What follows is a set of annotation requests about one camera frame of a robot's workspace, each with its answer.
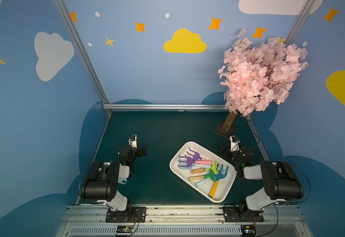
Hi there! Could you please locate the lime green wooden-handled rake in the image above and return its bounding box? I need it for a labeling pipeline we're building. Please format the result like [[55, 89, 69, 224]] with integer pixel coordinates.
[[190, 163, 219, 174]]

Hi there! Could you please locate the blue yellow-handled hand rake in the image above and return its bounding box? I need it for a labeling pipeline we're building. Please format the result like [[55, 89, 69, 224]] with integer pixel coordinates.
[[209, 165, 229, 198]]

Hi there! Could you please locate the dark green wooden-handled rake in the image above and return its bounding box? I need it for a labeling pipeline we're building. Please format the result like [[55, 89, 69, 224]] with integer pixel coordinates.
[[188, 170, 216, 181]]

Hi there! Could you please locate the white plastic storage box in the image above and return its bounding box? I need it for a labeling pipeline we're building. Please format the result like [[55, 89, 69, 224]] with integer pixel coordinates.
[[170, 141, 237, 203]]

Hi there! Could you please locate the purple pink-handled hand rake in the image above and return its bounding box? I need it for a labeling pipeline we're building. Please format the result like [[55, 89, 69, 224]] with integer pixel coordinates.
[[178, 156, 213, 168]]

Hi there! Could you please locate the light blue hand rake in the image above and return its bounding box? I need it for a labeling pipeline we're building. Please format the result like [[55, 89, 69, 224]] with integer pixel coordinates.
[[195, 178, 211, 188]]

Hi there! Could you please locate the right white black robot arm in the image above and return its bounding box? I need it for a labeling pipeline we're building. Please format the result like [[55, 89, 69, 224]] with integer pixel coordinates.
[[220, 145, 304, 216]]

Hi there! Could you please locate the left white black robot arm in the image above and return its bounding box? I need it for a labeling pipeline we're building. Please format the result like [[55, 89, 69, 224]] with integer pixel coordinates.
[[79, 145, 147, 212]]

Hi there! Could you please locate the right small circuit board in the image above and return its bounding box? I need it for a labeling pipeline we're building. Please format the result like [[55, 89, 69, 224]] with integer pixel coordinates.
[[241, 225, 256, 237]]

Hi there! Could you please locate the small circuit board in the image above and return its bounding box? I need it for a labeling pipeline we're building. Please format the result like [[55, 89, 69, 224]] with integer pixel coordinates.
[[241, 225, 256, 237], [116, 226, 133, 234]]

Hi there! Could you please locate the left small circuit board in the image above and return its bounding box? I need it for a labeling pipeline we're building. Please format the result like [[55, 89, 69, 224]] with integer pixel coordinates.
[[116, 226, 133, 234]]

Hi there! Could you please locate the pink artificial blossom tree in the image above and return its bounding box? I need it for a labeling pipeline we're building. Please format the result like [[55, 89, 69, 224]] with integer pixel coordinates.
[[215, 29, 309, 135]]

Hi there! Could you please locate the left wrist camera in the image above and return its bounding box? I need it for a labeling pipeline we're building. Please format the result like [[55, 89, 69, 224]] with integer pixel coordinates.
[[128, 134, 138, 149]]

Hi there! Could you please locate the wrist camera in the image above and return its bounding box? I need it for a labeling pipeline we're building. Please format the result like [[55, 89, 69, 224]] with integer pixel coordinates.
[[230, 135, 240, 152], [128, 134, 138, 149]]

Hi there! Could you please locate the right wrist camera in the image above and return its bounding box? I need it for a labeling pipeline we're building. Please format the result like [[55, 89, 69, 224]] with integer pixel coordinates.
[[230, 135, 240, 152]]

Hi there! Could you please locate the aluminium back frame bar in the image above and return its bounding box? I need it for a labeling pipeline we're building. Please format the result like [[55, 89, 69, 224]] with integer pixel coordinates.
[[103, 104, 225, 110]]

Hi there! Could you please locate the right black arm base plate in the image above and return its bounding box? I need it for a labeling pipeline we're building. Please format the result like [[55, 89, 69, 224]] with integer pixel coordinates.
[[223, 205, 264, 223]]

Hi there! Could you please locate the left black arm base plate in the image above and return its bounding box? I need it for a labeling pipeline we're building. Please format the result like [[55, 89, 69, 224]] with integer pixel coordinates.
[[105, 206, 146, 223]]

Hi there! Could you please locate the aluminium front rail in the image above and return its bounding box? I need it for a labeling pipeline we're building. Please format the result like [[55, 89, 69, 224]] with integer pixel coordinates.
[[56, 204, 312, 237]]

